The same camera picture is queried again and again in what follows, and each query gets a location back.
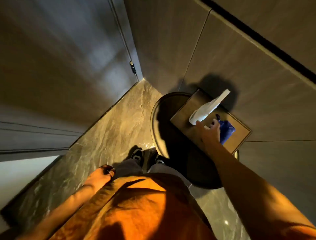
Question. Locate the blue cleaning cloth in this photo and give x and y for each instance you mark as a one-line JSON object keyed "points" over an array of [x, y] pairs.
{"points": [[226, 131]]}

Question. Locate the black door hinge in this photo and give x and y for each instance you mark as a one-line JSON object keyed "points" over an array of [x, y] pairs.
{"points": [[133, 67]]}

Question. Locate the dark wooden door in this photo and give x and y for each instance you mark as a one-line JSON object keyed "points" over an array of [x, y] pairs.
{"points": [[61, 61]]}

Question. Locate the white spray bottle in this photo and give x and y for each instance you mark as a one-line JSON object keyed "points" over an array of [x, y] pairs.
{"points": [[206, 108]]}

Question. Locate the round dark side table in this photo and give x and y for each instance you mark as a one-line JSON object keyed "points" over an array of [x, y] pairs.
{"points": [[170, 148]]}

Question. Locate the person's right forearm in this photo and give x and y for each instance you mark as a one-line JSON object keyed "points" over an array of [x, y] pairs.
{"points": [[247, 192]]}

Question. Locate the brown rectangular tray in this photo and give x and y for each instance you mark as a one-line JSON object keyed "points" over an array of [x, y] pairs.
{"points": [[237, 134]]}

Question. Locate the person's grey trousers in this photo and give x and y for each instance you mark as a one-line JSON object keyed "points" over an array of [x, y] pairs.
{"points": [[128, 168]]}

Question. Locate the dark door frame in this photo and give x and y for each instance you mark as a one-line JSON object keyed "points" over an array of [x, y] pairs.
{"points": [[128, 32]]}

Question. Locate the person's right shoe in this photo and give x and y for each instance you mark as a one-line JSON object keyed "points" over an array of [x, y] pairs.
{"points": [[160, 159]]}

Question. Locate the person's shoe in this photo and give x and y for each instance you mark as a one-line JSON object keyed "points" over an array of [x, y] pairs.
{"points": [[160, 159], [137, 155]]}

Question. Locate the person's right hand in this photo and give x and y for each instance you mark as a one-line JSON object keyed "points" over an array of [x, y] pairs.
{"points": [[211, 134]]}

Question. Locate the person's left forearm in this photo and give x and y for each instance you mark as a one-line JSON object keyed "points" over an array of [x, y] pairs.
{"points": [[61, 210]]}

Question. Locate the person's left hand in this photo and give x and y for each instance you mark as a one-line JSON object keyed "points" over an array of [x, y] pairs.
{"points": [[100, 176]]}

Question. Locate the person's left shoe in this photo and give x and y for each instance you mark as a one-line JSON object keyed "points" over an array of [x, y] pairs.
{"points": [[137, 155]]}

